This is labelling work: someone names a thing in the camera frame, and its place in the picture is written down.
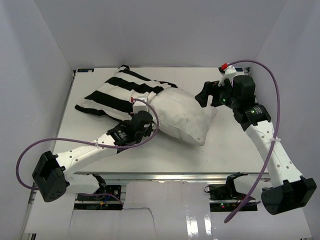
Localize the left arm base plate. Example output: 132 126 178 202
74 185 124 211

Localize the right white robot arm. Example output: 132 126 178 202
195 75 317 215

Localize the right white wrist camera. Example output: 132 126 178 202
218 63 237 87

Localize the white pillow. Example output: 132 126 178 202
148 87 217 146

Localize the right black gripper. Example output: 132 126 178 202
195 77 240 111

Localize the black white striped pillowcase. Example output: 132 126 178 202
74 64 177 122

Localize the purple cable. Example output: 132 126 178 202
223 59 281 224
15 98 161 207

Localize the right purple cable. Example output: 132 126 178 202
223 59 281 224

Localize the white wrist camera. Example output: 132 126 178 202
218 63 237 87
131 96 149 114

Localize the aluminium table frame rail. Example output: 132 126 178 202
244 67 282 173

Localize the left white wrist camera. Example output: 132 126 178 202
131 96 149 114

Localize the left blue corner label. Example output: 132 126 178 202
77 68 95 73

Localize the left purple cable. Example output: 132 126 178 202
15 98 161 207

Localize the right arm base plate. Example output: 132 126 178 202
204 184 246 213

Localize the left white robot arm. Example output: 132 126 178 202
32 110 153 203

